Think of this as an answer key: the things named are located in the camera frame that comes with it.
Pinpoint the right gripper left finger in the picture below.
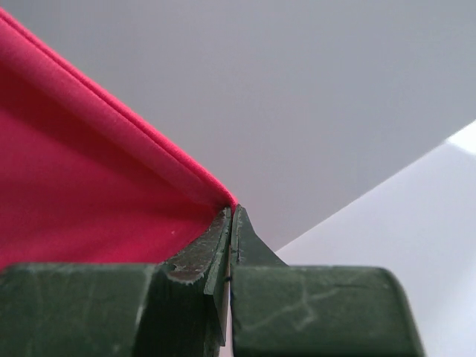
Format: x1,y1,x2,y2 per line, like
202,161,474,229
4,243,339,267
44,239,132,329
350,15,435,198
1,208,231,356

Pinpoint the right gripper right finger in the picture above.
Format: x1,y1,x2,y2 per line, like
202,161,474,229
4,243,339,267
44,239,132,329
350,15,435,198
230,206,425,356

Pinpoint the pink t-shirt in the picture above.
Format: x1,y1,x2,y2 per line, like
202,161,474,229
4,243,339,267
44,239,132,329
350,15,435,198
1,11,237,267

